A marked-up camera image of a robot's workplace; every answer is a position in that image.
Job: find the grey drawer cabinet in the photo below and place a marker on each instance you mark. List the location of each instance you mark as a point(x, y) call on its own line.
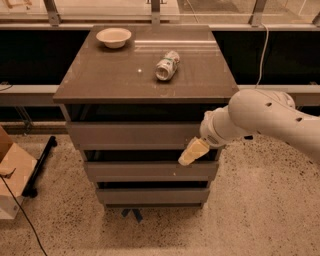
point(104, 85)

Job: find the grey middle drawer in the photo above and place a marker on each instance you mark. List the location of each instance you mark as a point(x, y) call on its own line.
point(147, 171)

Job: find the blue tape cross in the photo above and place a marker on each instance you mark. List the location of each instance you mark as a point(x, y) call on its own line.
point(136, 213)

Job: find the grey drawer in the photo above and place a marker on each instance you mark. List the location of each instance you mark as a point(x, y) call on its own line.
point(147, 171)
point(152, 196)
point(131, 136)

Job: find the black wheeled stand leg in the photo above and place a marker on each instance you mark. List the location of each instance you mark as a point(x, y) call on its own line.
point(30, 190)

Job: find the white paper bowl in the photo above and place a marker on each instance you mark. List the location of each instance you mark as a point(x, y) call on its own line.
point(114, 38)

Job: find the crushed white can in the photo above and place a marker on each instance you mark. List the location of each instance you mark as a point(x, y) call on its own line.
point(167, 66)

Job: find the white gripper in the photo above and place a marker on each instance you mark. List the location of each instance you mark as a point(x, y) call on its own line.
point(210, 132)

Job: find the grey bottom drawer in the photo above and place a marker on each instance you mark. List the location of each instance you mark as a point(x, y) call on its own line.
point(152, 196)

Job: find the cardboard box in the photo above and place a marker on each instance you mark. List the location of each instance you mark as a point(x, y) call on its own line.
point(16, 167)

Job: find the grey top drawer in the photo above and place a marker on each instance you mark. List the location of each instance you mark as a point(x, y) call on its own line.
point(131, 136)

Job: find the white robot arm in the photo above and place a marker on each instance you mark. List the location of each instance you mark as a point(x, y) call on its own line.
point(256, 111)

